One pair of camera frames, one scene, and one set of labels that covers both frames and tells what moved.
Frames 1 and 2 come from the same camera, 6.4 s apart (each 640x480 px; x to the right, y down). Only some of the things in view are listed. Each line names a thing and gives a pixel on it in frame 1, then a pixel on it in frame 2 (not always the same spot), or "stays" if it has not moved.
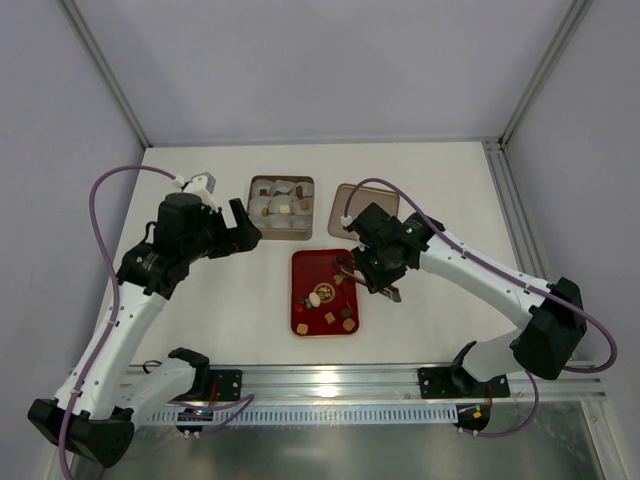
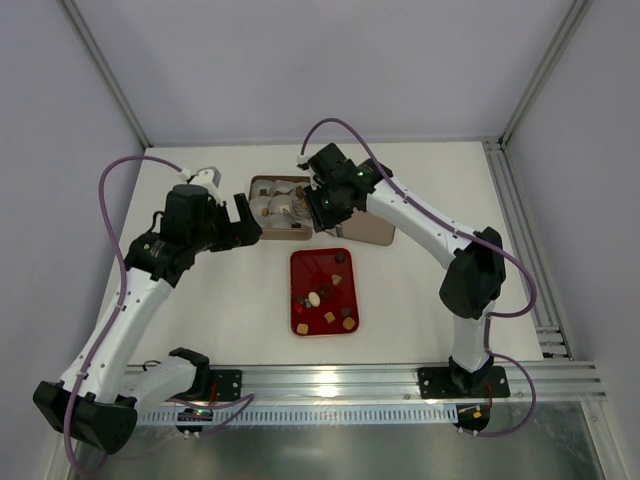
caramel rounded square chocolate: [302, 329] stays
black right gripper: [368, 270] to [317, 208]
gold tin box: [281, 207] stays
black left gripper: [228, 233] stays
